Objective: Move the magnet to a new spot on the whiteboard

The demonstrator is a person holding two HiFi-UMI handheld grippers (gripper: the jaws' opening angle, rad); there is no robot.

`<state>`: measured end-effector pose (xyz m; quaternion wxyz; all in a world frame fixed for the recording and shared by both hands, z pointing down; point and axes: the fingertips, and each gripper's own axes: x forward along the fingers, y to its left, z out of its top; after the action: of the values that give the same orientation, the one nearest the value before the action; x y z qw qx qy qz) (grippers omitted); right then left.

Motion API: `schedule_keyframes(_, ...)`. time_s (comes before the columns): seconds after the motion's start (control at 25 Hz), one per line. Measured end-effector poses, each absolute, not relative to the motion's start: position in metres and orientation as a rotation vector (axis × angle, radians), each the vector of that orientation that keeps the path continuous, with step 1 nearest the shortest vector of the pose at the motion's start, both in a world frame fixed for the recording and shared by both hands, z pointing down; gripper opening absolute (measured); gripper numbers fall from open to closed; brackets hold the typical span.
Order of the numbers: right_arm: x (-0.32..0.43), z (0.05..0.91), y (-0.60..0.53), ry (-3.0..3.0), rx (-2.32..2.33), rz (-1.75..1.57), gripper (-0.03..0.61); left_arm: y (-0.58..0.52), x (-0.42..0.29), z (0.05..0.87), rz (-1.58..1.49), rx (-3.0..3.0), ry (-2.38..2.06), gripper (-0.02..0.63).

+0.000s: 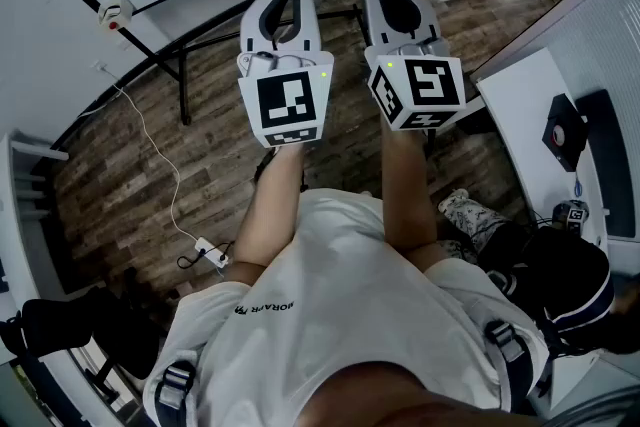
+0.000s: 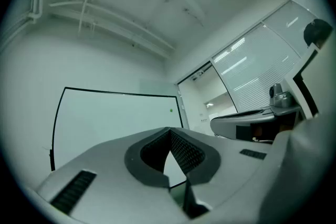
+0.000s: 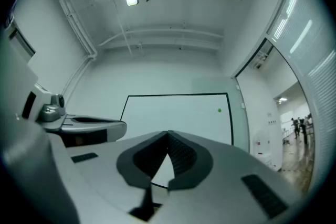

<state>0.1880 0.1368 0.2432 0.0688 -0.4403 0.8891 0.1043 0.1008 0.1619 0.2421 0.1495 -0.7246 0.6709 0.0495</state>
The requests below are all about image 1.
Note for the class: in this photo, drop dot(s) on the white box with red button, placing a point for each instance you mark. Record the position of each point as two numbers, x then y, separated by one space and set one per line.
116 10

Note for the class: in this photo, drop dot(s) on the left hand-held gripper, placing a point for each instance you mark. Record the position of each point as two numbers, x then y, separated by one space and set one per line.
286 101

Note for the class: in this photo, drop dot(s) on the person's chin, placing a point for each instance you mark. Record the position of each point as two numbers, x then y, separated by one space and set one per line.
400 400

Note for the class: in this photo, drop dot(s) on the white t-shirt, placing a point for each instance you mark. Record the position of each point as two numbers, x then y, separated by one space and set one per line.
340 295

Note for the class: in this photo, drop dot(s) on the black whiteboard stand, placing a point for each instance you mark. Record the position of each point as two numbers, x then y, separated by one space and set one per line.
182 85

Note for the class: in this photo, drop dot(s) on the black office chair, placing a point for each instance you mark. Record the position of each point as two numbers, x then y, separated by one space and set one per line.
55 325

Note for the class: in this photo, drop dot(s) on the white power strip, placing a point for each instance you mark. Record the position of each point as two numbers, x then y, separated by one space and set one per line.
212 252

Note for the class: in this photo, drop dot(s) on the white shelf unit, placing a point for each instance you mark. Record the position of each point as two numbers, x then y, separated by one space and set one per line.
20 175

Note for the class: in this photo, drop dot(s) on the person's right forearm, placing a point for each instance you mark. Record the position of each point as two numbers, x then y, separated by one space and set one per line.
405 185

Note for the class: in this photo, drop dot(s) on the black box device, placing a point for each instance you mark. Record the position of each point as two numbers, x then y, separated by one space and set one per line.
565 130

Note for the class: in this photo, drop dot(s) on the spare hand-held gripper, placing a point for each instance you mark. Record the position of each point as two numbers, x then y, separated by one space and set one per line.
575 215

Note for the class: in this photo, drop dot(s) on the small white module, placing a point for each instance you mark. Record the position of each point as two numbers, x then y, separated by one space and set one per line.
260 63

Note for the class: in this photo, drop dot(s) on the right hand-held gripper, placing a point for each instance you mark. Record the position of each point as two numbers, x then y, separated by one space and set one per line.
430 82

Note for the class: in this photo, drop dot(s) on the white desk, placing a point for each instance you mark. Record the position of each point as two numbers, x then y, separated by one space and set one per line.
520 125

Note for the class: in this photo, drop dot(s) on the dark blue mat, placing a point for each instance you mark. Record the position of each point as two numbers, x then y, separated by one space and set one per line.
607 165

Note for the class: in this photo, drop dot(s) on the person's left forearm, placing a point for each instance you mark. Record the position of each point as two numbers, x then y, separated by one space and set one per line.
270 205

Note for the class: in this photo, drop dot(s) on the black backpack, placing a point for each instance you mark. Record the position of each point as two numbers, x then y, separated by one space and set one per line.
565 280

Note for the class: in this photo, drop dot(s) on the person's right leg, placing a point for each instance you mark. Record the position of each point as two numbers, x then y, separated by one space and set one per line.
470 217

